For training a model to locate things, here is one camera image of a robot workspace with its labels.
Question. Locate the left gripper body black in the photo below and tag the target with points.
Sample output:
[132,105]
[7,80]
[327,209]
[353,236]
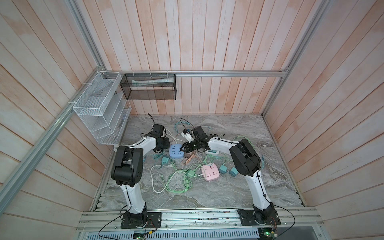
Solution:
[164,144]

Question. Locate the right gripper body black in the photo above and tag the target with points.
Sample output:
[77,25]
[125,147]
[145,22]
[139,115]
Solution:
[192,146]

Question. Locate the blue power strip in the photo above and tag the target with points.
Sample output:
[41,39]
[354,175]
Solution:
[175,151]

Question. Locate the teal green charger plug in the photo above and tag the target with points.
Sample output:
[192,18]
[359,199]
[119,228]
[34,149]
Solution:
[165,160]

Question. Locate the light green charger plug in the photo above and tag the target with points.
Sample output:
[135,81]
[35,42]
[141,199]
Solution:
[191,173]

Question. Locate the pink power strip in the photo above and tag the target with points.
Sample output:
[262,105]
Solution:
[210,172]

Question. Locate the white power strip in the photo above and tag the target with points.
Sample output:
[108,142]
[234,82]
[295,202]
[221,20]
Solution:
[212,152]

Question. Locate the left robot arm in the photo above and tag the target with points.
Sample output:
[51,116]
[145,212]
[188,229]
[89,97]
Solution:
[127,172]

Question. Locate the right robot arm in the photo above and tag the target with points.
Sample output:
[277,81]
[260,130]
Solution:
[246,160]

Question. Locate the black mesh basket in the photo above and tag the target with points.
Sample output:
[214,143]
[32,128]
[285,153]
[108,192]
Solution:
[151,87]

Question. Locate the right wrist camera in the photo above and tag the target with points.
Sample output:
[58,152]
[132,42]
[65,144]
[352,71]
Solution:
[188,135]

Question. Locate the white wire mesh shelf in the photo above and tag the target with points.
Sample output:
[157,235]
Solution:
[103,109]

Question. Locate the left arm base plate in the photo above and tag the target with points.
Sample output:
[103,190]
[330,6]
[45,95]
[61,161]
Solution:
[143,220]

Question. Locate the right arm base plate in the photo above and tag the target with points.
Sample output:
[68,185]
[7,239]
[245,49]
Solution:
[258,218]

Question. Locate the aluminium frame rail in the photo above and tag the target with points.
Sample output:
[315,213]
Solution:
[229,73]

